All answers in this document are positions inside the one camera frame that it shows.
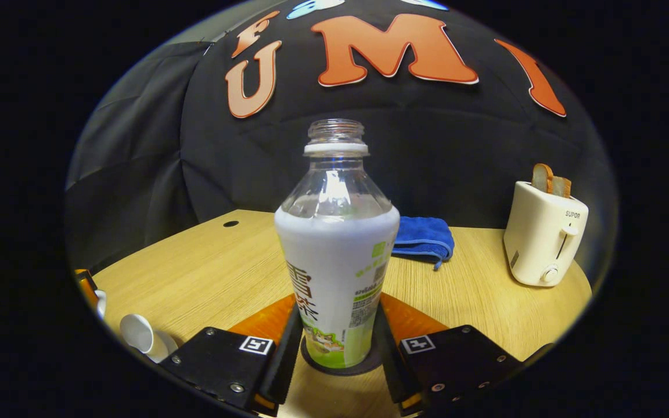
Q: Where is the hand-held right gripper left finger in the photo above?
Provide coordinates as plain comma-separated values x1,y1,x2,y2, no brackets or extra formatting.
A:
160,293,304,417

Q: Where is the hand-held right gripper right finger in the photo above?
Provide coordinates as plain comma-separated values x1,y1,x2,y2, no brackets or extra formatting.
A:
376,293,524,414

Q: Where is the dark brown round coaster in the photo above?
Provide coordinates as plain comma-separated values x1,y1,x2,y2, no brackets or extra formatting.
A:
301,337,384,376

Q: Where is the white porcelain teacup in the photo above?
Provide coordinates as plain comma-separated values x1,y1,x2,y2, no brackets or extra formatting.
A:
120,313,179,364

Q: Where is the clear plastic water bottle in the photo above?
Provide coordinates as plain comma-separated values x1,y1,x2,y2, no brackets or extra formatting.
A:
275,119,400,369

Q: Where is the blue towel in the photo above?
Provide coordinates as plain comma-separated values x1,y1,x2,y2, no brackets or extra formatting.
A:
393,217,455,271

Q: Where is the cream toaster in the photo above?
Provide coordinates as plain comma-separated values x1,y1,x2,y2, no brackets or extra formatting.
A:
503,181,589,287

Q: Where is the black backdrop cloth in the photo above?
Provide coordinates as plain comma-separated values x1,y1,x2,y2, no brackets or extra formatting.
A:
64,0,620,273

